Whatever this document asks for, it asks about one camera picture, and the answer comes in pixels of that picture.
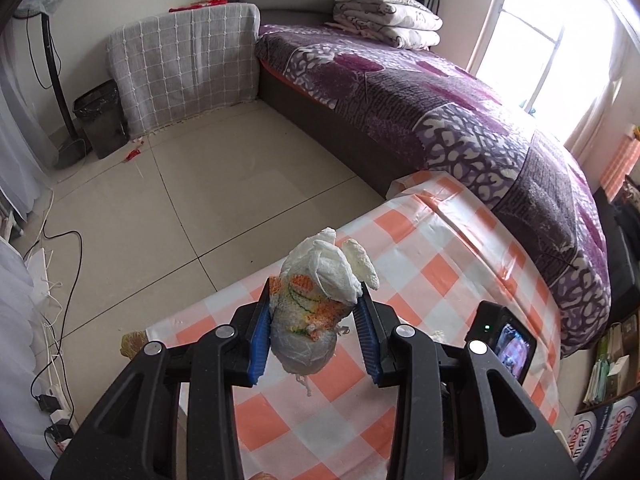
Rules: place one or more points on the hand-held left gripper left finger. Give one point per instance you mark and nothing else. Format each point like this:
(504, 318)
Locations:
(260, 340)

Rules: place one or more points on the black trash can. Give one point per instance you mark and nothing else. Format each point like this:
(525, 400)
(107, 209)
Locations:
(102, 120)

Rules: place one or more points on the tan fuzzy object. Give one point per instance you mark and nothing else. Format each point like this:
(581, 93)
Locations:
(132, 344)

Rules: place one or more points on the red scrap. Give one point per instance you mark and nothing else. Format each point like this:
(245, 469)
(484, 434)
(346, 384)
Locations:
(134, 152)

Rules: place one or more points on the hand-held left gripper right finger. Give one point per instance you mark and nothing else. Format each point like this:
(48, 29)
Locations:
(370, 345)

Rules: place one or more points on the black power adapter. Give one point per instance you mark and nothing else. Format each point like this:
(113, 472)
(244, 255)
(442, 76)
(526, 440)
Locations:
(47, 402)
(57, 433)

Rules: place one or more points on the standing fan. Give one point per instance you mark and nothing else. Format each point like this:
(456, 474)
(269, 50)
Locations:
(55, 85)

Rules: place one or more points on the wooden bookshelf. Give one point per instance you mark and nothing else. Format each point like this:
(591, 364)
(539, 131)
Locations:
(632, 405)

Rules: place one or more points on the red cloth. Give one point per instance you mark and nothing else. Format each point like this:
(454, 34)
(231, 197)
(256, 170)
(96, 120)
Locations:
(192, 6)

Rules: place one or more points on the dark storage bench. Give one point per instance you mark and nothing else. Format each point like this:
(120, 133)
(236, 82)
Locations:
(620, 270)

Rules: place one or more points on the stack of boxes and booklets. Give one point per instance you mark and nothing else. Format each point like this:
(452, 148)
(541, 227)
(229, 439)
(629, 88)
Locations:
(612, 365)

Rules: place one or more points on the bed with purple bedspread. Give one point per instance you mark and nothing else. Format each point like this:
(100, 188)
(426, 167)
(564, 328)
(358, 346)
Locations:
(425, 110)

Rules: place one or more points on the pink drawer cabinet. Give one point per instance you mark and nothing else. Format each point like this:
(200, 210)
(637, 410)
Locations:
(622, 165)

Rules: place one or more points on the white sheer curtain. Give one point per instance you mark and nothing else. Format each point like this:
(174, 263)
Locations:
(20, 135)

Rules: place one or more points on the light curtain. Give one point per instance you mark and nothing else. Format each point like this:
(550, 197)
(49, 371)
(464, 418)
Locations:
(600, 110)

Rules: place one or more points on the orange checked tablecloth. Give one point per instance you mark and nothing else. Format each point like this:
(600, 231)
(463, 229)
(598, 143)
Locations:
(425, 270)

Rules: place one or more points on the window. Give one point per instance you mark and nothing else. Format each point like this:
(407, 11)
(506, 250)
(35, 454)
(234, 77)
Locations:
(540, 20)

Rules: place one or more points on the folded white patterned quilt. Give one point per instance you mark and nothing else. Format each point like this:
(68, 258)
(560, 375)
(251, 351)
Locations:
(410, 37)
(385, 7)

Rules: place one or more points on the white power strip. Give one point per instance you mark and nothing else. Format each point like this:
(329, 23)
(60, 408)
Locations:
(62, 412)

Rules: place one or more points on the blue water carton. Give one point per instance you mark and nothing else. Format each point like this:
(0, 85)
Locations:
(610, 435)

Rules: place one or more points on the grey checked cloth cover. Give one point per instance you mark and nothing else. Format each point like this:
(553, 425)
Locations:
(185, 60)

